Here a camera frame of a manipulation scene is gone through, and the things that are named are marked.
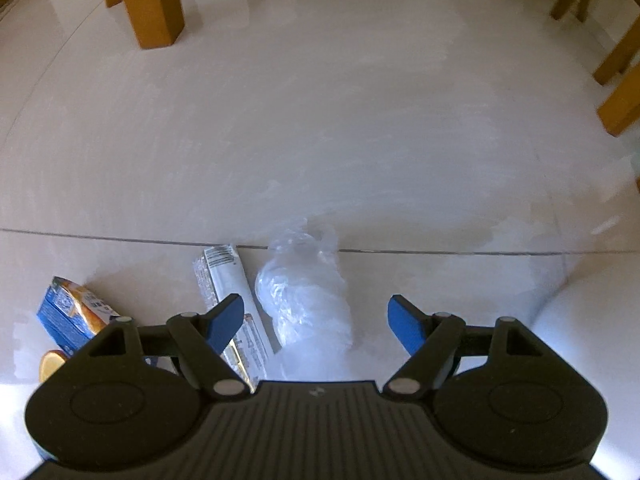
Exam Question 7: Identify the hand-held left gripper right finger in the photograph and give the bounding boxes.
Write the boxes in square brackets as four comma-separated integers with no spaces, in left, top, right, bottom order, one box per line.
[382,295,546,401]

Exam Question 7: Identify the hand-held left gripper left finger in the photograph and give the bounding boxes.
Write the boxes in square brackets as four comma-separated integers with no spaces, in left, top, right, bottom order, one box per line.
[87,294,248,401]

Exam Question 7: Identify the clear plastic bag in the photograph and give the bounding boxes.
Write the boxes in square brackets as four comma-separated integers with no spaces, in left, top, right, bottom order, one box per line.
[254,216,355,381]

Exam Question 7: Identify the white plastic bin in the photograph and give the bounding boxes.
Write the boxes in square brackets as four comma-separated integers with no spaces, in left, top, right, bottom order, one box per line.
[530,280,640,480]

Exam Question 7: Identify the white foil snack packet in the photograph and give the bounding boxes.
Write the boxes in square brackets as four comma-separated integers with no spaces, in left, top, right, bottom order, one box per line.
[192,243,274,387]

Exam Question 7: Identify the blue printed carton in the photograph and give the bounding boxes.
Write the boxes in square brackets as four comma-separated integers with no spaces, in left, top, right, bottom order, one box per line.
[36,276,122,357]

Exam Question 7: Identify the orange round item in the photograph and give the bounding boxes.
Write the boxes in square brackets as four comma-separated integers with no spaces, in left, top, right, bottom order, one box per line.
[39,350,71,382]

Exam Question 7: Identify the wooden table leg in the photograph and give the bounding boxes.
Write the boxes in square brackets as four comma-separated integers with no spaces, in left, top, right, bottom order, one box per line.
[102,0,187,51]

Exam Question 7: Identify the wooden chair legs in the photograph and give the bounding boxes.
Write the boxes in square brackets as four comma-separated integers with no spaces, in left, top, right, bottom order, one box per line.
[491,0,640,137]

